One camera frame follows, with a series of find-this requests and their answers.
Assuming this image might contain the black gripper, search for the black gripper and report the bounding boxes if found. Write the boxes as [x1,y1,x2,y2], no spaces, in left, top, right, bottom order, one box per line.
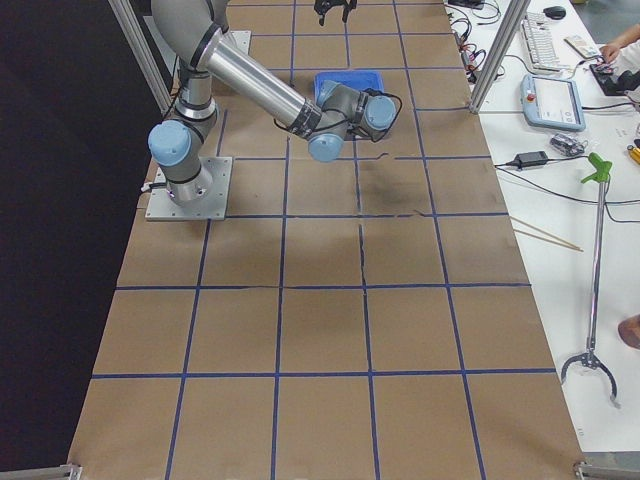
[314,0,356,25]

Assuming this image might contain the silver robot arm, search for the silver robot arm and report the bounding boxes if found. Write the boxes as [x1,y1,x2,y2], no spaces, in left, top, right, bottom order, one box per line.
[148,1,402,207]

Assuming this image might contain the blue plastic tray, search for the blue plastic tray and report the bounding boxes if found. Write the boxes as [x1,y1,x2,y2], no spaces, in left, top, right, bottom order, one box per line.
[314,70,385,106]

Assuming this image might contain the person hand at desk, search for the person hand at desk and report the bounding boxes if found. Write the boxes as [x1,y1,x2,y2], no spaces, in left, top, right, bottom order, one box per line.
[600,42,622,63]

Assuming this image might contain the black computer mouse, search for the black computer mouse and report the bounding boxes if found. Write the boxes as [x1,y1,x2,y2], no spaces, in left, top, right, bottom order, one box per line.
[542,6,567,20]

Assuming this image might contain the long reacher grabber tool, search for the long reacher grabber tool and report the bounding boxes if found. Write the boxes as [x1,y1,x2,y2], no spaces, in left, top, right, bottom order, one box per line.
[560,152,620,408]

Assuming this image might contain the wooden chopstick pair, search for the wooden chopstick pair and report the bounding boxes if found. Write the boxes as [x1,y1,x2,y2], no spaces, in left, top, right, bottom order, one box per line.
[509,216,583,252]

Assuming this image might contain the right side frame post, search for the right side frame post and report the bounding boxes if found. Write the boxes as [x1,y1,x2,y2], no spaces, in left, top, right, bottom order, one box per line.
[468,0,530,114]

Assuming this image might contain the frame post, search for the frame post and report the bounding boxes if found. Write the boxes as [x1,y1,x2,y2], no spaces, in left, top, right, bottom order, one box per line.
[109,0,173,114]
[468,0,530,114]

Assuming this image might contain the left side frame post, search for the left side frame post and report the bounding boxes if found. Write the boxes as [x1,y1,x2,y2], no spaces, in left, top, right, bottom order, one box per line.
[109,0,173,114]

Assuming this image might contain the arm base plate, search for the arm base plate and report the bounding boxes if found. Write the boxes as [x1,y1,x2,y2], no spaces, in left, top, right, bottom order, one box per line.
[145,157,233,221]

